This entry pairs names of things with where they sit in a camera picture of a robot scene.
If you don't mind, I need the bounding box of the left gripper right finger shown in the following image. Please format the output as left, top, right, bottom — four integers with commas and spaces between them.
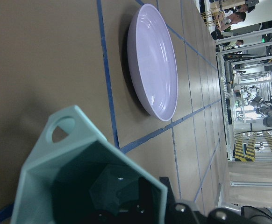
159, 177, 177, 210

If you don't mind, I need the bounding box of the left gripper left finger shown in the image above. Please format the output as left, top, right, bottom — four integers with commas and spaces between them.
117, 177, 155, 224

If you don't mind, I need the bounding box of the mint green faceted cup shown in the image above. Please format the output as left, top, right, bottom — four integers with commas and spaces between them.
11, 105, 167, 224

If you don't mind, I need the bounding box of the lilac plate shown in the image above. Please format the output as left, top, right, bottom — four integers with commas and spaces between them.
127, 4, 178, 121

